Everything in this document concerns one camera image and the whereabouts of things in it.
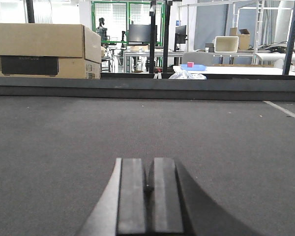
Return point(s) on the black computer monitor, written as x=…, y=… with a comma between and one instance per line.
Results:
x=138, y=34

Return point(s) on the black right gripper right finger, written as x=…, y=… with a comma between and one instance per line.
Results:
x=180, y=207

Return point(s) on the large cardboard box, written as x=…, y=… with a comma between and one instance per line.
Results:
x=49, y=51

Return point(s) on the white plastic storage bin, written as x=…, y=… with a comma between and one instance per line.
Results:
x=226, y=44

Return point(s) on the blue tray with pink cube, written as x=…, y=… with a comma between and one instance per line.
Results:
x=190, y=66

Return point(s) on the dark grey table mat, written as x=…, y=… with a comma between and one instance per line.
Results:
x=57, y=154

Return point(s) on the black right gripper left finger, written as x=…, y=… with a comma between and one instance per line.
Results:
x=121, y=209

